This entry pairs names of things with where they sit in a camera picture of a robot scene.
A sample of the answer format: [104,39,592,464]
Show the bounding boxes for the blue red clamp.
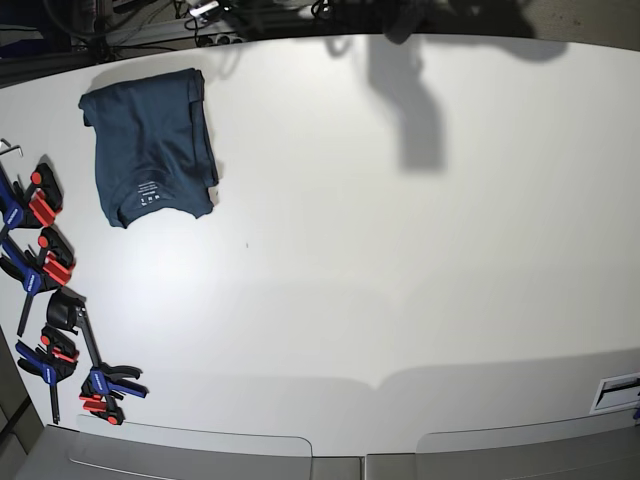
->
[15,324,79,425]
[1,226,76,337]
[1,162,63,241]
[46,289,148,425]

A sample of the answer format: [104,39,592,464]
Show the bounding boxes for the silver hex key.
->
[0,138,23,157]

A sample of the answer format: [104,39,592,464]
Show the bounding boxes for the blue red clamp top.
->
[1,162,63,241]

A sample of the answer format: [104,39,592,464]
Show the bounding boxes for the grey chair backs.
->
[12,427,639,479]

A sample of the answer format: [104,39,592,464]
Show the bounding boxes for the blue T-shirt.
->
[78,68,219,228]

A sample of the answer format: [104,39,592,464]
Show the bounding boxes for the blue red clamp bottom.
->
[46,289,148,425]

